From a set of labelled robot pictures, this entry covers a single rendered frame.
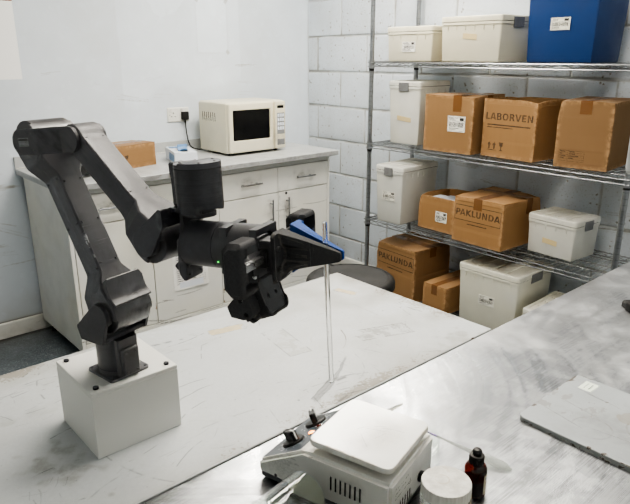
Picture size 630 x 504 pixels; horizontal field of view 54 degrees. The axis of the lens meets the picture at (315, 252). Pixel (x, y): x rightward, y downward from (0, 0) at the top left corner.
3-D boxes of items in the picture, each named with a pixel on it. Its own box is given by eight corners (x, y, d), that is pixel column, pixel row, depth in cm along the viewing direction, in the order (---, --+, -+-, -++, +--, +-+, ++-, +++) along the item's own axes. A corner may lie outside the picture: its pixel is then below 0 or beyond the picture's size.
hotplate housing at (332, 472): (258, 477, 85) (256, 427, 83) (310, 431, 96) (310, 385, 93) (405, 543, 74) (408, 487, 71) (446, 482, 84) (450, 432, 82)
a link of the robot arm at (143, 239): (134, 255, 78) (123, 162, 75) (180, 240, 85) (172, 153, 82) (201, 268, 72) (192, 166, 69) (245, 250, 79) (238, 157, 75)
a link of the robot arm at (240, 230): (260, 204, 82) (262, 249, 84) (174, 239, 66) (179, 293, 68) (316, 208, 79) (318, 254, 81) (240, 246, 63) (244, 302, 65)
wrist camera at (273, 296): (248, 255, 78) (253, 305, 80) (215, 272, 72) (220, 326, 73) (290, 258, 75) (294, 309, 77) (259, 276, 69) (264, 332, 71)
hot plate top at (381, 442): (306, 444, 79) (306, 438, 79) (352, 402, 89) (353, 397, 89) (390, 477, 73) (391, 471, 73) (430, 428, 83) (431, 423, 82)
